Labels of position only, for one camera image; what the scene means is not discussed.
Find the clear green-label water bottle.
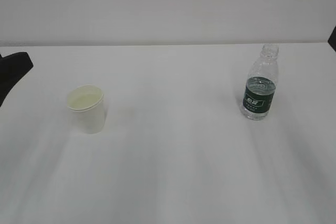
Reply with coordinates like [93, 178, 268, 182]
[240, 44, 279, 121]

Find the white paper cup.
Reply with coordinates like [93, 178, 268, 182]
[67, 85, 105, 134]

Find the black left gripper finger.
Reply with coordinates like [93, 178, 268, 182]
[0, 52, 34, 105]

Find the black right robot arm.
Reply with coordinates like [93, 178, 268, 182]
[328, 27, 336, 51]

